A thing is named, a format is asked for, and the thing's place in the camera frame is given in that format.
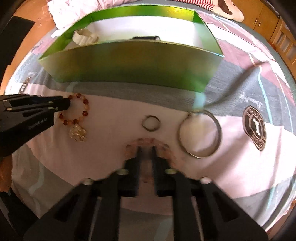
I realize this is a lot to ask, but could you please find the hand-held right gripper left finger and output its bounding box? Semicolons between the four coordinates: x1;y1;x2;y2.
23;147;141;241

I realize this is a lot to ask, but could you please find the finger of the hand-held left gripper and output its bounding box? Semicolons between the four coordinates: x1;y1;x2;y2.
0;94;70;104
0;102;71;117

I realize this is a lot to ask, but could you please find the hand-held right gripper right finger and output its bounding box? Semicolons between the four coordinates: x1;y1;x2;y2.
151;147;270;241

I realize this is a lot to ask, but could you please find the pink bead bracelet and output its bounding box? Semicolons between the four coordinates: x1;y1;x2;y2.
125;138;177;183

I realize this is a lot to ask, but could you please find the amber bead bracelet gold pendant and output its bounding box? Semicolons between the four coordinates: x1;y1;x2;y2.
58;93;89;142

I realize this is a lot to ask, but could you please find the white shell bracelet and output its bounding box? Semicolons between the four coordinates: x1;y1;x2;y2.
72;30;98;44

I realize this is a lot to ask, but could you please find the green cardboard box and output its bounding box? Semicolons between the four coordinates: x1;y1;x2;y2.
38;5;225;93

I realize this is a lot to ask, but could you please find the black watch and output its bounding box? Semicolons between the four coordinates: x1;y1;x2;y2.
132;35;160;42

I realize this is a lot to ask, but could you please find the person's left hand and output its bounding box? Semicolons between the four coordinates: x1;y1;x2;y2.
0;155;13;193

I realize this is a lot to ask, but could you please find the silver bangle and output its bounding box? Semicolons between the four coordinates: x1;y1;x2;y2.
178;109;222;159

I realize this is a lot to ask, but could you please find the plaid printed bed sheet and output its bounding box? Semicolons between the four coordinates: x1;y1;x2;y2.
5;9;296;232

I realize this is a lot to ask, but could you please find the wooden headboard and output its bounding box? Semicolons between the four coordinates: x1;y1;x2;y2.
7;0;60;42

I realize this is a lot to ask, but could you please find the pink pillow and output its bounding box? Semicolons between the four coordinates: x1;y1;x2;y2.
50;0;144;29

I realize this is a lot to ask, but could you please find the striped plush toy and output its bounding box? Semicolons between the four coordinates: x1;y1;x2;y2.
173;0;244;22

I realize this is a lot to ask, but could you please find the wooden footboard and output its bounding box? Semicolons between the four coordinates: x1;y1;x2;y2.
269;19;296;61

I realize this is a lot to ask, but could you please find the wooden cabinet row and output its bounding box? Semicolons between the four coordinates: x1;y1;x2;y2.
240;0;280;30

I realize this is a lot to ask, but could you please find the small metal ring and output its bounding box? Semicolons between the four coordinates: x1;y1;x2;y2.
142;115;160;132

